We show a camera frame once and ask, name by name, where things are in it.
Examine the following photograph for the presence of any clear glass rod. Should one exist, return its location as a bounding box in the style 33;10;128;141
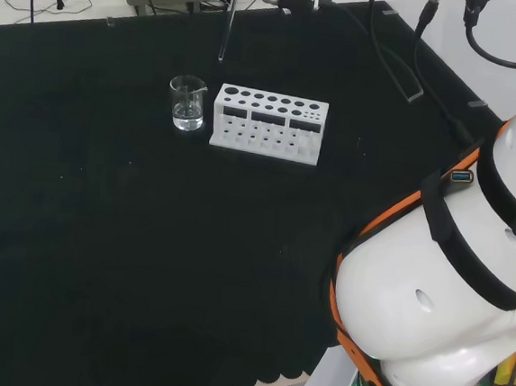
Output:
216;0;244;65

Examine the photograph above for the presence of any white test tube rack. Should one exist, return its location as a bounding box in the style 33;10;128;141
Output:
207;82;332;169

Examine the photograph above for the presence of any black bench cloth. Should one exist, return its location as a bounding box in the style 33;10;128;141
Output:
0;0;513;386

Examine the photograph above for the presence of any black cable with plug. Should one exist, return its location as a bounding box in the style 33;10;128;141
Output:
404;0;486;148

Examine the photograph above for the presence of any orange cable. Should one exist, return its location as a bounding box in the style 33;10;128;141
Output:
320;131;484;386

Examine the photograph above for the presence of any thick black cable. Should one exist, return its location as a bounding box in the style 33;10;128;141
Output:
454;0;516;70

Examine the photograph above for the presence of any clear glass beaker with water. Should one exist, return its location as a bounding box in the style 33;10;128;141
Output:
165;74;210;133

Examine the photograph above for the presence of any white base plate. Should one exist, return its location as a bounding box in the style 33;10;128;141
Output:
289;340;364;386

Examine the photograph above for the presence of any clear curved plastic strip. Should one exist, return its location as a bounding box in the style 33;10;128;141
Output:
394;56;429;105

